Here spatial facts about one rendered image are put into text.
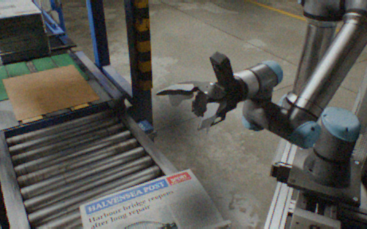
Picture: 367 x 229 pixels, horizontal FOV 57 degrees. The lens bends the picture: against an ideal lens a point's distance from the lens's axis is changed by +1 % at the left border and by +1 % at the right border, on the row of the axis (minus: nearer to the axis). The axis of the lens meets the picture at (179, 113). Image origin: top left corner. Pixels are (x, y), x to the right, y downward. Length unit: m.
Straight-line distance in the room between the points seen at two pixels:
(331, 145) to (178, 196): 0.56
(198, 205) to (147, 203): 0.12
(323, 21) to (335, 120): 0.30
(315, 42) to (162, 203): 0.65
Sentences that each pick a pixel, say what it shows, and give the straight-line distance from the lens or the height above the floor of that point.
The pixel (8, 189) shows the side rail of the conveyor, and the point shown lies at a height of 0.80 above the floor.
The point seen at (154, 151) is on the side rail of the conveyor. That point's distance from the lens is 1.31.
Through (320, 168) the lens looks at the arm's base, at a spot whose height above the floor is 0.87.
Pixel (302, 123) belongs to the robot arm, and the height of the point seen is 1.15.
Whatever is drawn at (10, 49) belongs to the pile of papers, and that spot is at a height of 0.87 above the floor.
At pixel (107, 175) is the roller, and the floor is 0.80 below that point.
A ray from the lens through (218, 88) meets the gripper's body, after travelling 0.81.
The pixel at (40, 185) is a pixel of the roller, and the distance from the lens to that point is 1.27.
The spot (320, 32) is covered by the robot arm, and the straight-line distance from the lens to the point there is 1.09.
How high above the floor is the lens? 1.63
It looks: 33 degrees down
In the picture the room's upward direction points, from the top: straight up
